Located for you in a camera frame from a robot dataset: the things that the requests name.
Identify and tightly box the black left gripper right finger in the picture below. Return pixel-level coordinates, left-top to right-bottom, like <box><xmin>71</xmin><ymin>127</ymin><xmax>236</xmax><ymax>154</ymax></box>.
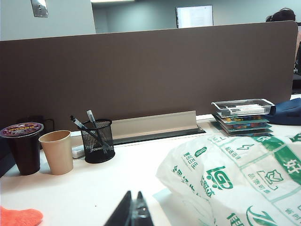
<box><xmin>130</xmin><ymin>192</ymin><xmax>155</xmax><ymax>226</ymax></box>

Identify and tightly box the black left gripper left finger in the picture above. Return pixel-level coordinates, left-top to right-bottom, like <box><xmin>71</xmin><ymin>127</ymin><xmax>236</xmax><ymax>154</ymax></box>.
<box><xmin>103</xmin><ymin>191</ymin><xmax>132</xmax><ymax>226</ymax></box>

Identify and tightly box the white plastic bag green print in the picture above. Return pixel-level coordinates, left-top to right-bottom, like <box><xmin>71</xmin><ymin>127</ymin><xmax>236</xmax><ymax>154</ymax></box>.
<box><xmin>155</xmin><ymin>133</ymin><xmax>301</xmax><ymax>226</ymax></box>

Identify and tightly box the black mesh pen holder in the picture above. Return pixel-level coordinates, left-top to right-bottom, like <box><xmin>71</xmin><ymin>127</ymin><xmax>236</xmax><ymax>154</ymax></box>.
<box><xmin>80</xmin><ymin>119</ymin><xmax>116</xmax><ymax>164</ymax></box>

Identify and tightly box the small white eraser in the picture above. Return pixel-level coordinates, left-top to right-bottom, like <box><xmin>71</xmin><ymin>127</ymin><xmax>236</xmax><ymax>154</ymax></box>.
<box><xmin>71</xmin><ymin>145</ymin><xmax>85</xmax><ymax>159</ymax></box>

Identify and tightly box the beige paper cup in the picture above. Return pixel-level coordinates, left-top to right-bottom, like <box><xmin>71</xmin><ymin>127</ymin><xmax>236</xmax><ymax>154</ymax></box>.
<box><xmin>38</xmin><ymin>130</ymin><xmax>74</xmax><ymax>176</ymax></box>

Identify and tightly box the clear grey pen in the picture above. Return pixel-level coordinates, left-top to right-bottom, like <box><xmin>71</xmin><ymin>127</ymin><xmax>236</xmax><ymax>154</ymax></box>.
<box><xmin>86</xmin><ymin>110</ymin><xmax>98</xmax><ymax>129</ymax></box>

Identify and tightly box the black pen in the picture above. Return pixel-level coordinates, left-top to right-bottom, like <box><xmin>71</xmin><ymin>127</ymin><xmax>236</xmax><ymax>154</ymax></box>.
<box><xmin>70</xmin><ymin>114</ymin><xmax>109</xmax><ymax>153</ymax></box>

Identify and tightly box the orange cloth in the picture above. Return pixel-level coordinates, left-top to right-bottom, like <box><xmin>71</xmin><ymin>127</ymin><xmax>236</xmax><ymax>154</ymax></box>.
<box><xmin>0</xmin><ymin>206</ymin><xmax>44</xmax><ymax>226</ymax></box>

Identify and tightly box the dark drink cup sealed lid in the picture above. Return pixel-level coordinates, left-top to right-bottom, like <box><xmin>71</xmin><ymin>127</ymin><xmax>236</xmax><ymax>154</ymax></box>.
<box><xmin>0</xmin><ymin>121</ymin><xmax>45</xmax><ymax>176</ymax></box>

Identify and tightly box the small black box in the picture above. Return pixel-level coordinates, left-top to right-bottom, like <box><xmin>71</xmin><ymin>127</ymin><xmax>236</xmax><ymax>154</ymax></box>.
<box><xmin>17</xmin><ymin>114</ymin><xmax>55</xmax><ymax>132</ymax></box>

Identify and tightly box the clear plastic box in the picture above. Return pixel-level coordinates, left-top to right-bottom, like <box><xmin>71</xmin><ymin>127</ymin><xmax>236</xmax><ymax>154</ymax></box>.
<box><xmin>211</xmin><ymin>98</ymin><xmax>276</xmax><ymax>117</ymax></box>

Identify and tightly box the flat colourful game box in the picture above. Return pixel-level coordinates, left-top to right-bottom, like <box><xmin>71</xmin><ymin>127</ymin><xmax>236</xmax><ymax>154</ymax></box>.
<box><xmin>213</xmin><ymin>114</ymin><xmax>270</xmax><ymax>124</ymax></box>
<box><xmin>210</xmin><ymin>121</ymin><xmax>272</xmax><ymax>131</ymax></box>

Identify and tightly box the brown desk divider panel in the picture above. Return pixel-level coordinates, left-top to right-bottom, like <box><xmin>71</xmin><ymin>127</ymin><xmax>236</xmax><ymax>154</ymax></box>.
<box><xmin>0</xmin><ymin>20</ymin><xmax>299</xmax><ymax>132</ymax></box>

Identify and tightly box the white marker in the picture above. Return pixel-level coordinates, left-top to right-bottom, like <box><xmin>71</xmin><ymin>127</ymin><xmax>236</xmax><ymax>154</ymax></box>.
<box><xmin>225</xmin><ymin>105</ymin><xmax>266</xmax><ymax>115</ymax></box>

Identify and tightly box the blue foam slipper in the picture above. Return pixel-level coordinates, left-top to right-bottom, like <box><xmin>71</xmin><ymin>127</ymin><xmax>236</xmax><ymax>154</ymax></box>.
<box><xmin>269</xmin><ymin>97</ymin><xmax>301</xmax><ymax>125</ymax></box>

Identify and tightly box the white presentation screen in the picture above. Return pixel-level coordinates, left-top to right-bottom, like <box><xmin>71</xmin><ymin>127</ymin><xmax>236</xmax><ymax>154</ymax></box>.
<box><xmin>175</xmin><ymin>5</ymin><xmax>214</xmax><ymax>29</ymax></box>

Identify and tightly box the ceiling light strip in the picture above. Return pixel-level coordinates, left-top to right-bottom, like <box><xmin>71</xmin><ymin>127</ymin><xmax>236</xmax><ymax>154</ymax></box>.
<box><xmin>90</xmin><ymin>0</ymin><xmax>136</xmax><ymax>3</ymax></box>

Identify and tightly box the seated person with headphones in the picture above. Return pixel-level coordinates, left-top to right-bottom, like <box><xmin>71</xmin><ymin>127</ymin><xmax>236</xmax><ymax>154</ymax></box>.
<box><xmin>265</xmin><ymin>8</ymin><xmax>301</xmax><ymax>76</ymax></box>

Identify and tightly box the metal wall plate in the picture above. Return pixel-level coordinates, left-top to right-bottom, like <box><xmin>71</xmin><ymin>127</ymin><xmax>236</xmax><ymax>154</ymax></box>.
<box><xmin>30</xmin><ymin>0</ymin><xmax>49</xmax><ymax>18</ymax></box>

